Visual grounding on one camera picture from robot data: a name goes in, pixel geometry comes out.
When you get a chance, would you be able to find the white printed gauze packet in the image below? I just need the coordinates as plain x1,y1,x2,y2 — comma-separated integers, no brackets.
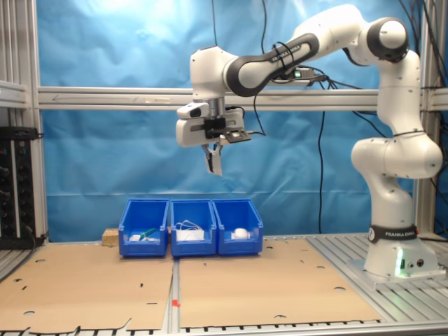
206,150,224,177

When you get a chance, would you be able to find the stack of pale face masks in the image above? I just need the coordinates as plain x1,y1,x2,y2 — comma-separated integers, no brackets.
174,220,206,242

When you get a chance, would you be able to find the blue plastic bin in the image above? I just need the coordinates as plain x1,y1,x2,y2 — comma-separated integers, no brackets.
118,198,170,259
169,199,218,258
212,198,264,256

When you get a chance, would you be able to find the horizontal aluminium beam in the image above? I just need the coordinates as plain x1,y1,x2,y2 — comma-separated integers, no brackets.
36,85,382,111

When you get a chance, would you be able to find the grey power strip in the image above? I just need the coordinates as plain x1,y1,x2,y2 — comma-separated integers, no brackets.
271,65,316,87

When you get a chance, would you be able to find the chipboard wood block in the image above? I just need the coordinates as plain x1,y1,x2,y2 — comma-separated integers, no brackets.
101,227,122,248

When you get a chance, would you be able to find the brown cardboard sheet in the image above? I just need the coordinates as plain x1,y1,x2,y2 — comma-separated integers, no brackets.
0,243,175,334
178,239,382,329

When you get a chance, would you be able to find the black equipment rack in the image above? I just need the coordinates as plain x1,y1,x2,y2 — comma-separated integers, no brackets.
0,126,45,250

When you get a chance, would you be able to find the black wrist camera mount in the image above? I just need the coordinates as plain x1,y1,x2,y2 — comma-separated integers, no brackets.
204,118,253,144

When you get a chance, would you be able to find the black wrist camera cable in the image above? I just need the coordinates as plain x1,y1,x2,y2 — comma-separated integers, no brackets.
225,91,267,137

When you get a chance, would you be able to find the long black hanging cable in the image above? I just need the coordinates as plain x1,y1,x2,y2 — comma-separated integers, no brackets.
316,111,326,234

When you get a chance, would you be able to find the black hanging cable with ferrite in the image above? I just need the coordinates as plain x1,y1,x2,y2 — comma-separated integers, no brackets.
211,0,221,47

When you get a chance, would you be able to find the thin black hanging cable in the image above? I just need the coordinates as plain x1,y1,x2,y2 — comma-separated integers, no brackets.
260,0,270,55

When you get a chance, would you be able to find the aluminium frame post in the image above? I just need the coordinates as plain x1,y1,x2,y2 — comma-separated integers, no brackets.
415,0,448,235
0,0,49,243

